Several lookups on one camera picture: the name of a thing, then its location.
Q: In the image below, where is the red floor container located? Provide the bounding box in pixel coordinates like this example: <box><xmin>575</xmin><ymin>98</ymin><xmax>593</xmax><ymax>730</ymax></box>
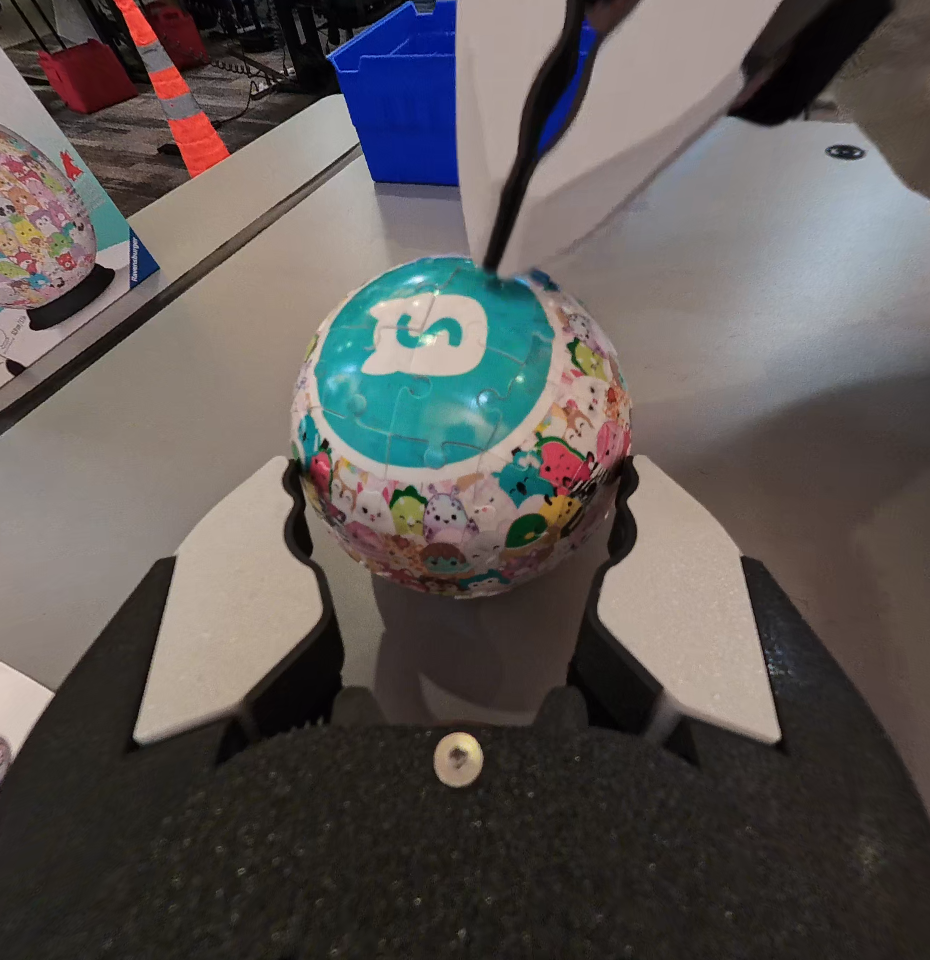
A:
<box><xmin>146</xmin><ymin>0</ymin><xmax>211</xmax><ymax>69</ymax></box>

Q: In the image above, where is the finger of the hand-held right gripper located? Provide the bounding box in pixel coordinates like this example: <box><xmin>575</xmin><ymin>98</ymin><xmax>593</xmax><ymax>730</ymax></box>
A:
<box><xmin>495</xmin><ymin>0</ymin><xmax>785</xmax><ymax>273</ymax></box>
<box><xmin>454</xmin><ymin>0</ymin><xmax>586</xmax><ymax>270</ymax></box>

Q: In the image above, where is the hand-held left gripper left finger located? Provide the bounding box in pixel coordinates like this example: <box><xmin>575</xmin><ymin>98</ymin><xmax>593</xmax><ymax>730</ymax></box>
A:
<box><xmin>132</xmin><ymin>455</ymin><xmax>346</xmax><ymax>747</ymax></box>

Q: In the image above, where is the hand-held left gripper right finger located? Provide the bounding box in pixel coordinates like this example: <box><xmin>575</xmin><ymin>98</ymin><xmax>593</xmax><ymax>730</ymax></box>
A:
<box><xmin>568</xmin><ymin>453</ymin><xmax>782</xmax><ymax>747</ymax></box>

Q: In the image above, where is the red floor box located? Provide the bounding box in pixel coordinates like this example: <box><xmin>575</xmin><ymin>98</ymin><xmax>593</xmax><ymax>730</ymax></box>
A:
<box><xmin>37</xmin><ymin>39</ymin><xmax>139</xmax><ymax>115</ymax></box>

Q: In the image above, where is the colourful puzzle ball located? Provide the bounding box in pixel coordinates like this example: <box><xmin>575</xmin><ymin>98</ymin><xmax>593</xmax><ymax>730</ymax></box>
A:
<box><xmin>288</xmin><ymin>256</ymin><xmax>634</xmax><ymax>599</ymax></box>

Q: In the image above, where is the orange traffic cone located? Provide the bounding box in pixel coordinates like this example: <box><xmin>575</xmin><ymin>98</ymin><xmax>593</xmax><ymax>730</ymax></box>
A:
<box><xmin>114</xmin><ymin>0</ymin><xmax>232</xmax><ymax>180</ymax></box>

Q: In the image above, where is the blue plastic bin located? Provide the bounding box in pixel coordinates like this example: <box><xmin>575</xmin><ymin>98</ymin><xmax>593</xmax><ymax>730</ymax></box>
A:
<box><xmin>327</xmin><ymin>0</ymin><xmax>610</xmax><ymax>189</ymax></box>

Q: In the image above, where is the puzzle instruction leaflet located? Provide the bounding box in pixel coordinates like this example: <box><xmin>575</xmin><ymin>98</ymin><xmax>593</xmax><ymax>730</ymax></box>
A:
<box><xmin>0</xmin><ymin>652</ymin><xmax>55</xmax><ymax>819</ymax></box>

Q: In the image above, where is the teal puzzle picture box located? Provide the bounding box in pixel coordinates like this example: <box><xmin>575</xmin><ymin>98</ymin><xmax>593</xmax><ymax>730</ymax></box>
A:
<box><xmin>0</xmin><ymin>33</ymin><xmax>160</xmax><ymax>400</ymax></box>

